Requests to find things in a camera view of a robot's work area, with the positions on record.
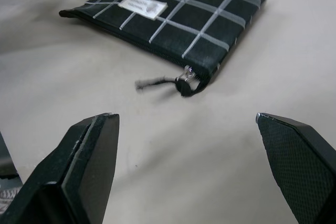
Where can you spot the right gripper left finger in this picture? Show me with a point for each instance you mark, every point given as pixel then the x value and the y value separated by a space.
pixel 78 176

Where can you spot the beige table cover sheet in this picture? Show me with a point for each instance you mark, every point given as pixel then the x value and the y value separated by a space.
pixel 168 142

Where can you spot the black grid pencil pouch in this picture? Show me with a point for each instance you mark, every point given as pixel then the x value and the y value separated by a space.
pixel 210 19

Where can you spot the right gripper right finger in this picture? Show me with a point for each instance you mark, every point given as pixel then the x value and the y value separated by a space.
pixel 302 169

